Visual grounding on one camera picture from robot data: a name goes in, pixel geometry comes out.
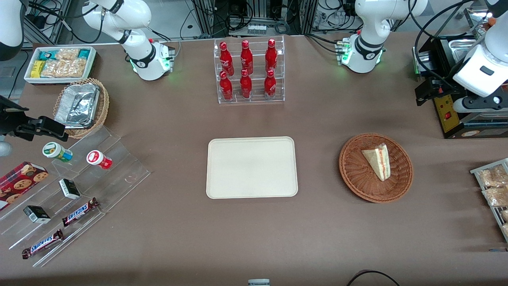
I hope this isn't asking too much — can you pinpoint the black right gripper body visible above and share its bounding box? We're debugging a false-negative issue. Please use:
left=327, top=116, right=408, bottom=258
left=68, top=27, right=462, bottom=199
left=0, top=95, right=29, bottom=137

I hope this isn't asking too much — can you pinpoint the triangular sandwich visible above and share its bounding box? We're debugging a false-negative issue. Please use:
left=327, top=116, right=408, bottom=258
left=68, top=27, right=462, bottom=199
left=361, top=143, right=391, bottom=182

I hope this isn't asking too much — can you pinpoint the aluminium foil tray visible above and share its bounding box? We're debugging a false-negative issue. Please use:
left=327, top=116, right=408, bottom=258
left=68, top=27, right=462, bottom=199
left=54, top=83, right=100, bottom=129

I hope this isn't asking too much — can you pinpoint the light wicker basket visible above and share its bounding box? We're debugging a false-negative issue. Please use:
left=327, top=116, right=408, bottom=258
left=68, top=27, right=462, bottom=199
left=53, top=78, right=110, bottom=139

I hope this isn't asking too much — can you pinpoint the tray of packaged snacks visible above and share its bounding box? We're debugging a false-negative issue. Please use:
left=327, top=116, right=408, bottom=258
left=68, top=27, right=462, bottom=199
left=470, top=158, right=508, bottom=243

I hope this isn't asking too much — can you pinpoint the brown round wicker basket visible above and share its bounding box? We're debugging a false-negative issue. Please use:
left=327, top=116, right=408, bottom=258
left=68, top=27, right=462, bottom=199
left=339, top=133, right=414, bottom=203

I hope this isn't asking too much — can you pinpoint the beige plastic tray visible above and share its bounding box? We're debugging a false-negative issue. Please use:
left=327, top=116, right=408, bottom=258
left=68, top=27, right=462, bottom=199
left=206, top=137, right=298, bottom=199

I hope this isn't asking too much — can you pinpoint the green lid cup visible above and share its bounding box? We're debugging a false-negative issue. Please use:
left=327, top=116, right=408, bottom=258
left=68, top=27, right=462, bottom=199
left=42, top=142, right=73, bottom=163

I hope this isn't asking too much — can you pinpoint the black food warmer machine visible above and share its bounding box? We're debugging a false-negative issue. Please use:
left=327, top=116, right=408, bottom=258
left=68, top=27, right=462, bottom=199
left=412, top=6, right=508, bottom=139

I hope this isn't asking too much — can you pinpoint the steel warmer pan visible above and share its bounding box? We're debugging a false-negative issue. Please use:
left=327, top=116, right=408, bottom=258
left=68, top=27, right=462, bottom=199
left=448, top=38, right=487, bottom=56

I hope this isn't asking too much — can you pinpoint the white plastic snack bin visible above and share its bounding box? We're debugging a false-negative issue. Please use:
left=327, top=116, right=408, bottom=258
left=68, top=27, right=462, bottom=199
left=24, top=46, right=98, bottom=86

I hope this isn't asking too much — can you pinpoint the red lid cup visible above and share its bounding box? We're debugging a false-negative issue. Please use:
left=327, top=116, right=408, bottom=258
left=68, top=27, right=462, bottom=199
left=86, top=150, right=113, bottom=170

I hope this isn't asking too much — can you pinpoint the small black box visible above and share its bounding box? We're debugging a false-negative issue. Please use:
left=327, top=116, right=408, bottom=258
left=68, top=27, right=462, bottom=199
left=58, top=178, right=81, bottom=200
left=23, top=205, right=52, bottom=224

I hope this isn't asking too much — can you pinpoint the large clear cracker bag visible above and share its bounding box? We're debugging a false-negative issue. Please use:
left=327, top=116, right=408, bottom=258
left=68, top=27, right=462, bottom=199
left=41, top=59, right=87, bottom=78

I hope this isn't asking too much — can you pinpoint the red cookie box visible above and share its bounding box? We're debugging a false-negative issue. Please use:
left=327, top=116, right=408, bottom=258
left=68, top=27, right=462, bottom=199
left=0, top=161, right=49, bottom=211

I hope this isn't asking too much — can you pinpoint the clear acrylic stepped display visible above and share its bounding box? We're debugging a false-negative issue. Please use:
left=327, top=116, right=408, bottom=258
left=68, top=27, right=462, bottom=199
left=0, top=126, right=152, bottom=268

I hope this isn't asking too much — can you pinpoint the small clear cracker bag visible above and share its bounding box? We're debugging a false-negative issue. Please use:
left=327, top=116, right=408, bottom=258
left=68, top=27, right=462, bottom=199
left=55, top=48, right=81, bottom=61

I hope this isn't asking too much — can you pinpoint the brown Snickers bar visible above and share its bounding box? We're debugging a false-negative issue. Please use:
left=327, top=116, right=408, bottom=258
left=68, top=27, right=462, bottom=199
left=21, top=229, right=64, bottom=260
left=61, top=197, right=100, bottom=227

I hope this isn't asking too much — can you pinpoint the red soda bottle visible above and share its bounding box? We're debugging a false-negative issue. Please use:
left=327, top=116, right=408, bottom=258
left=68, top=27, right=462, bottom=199
left=240, top=69, right=253, bottom=99
left=265, top=39, right=278, bottom=73
left=219, top=71, right=234, bottom=100
left=240, top=40, right=254, bottom=75
left=264, top=69, right=277, bottom=100
left=219, top=41, right=235, bottom=77

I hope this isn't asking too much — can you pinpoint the clear acrylic bottle rack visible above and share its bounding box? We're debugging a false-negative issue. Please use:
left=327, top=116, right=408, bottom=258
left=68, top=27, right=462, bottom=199
left=214, top=35, right=285, bottom=104

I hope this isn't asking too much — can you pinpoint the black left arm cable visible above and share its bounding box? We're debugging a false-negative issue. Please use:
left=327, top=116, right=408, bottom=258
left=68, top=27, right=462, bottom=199
left=409, top=0, right=477, bottom=86

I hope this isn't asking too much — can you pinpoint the black looped cable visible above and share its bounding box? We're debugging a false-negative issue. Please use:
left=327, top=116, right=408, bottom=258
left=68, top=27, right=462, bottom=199
left=346, top=270, right=401, bottom=286

